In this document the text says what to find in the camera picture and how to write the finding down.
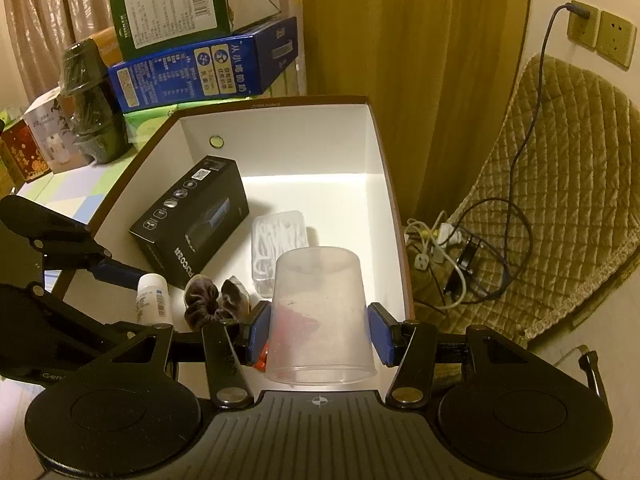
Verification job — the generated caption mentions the black charger cable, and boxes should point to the black charger cable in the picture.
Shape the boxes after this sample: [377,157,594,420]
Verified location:
[424,2,594,306]

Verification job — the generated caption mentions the black product box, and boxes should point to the black product box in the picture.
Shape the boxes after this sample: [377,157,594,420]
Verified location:
[129,155,250,288]

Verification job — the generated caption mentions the red snack packet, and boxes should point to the red snack packet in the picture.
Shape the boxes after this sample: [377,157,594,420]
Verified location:
[253,307,320,373]

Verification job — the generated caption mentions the white illustrated box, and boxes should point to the white illustrated box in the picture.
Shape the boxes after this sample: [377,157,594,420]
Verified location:
[23,87,91,174]

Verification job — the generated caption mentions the beige curtain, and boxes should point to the beige curtain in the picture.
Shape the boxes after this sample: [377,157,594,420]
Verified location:
[3,0,286,100]

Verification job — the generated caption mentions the dark wrapped bottle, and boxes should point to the dark wrapped bottle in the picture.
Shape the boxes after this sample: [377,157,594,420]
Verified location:
[60,39,129,165]

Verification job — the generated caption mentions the dark brown hair scrunchie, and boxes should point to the dark brown hair scrunchie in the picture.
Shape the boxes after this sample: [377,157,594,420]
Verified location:
[183,274,252,333]

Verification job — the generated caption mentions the white power strip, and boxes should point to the white power strip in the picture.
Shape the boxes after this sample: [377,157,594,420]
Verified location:
[404,210,462,271]

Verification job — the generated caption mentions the white pill bottle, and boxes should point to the white pill bottle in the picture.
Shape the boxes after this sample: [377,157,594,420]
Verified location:
[136,273,172,325]

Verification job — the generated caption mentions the checkered tablecloth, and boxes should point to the checkered tablecloth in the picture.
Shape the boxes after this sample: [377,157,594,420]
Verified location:
[17,148,138,224]

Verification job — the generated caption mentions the wall socket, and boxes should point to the wall socket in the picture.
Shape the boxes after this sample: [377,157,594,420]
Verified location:
[566,0,638,70]

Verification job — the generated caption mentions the blue cardboard box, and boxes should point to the blue cardboard box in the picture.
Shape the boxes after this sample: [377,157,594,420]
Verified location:
[108,16,298,113]

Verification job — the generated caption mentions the large brown storage box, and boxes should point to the large brown storage box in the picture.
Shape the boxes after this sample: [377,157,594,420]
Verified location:
[49,94,417,401]

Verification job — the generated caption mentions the red gold patterned box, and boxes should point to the red gold patterned box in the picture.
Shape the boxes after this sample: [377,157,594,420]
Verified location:
[1,119,50,182]

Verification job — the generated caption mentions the translucent plastic cup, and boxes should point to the translucent plastic cup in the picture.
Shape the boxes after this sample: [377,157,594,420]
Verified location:
[266,247,376,387]

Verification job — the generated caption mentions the green tissue pack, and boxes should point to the green tissue pack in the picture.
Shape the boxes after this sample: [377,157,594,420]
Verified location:
[124,102,198,150]

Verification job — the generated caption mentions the green white carton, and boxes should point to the green white carton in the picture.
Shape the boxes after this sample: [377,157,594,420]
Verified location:
[110,0,281,61]

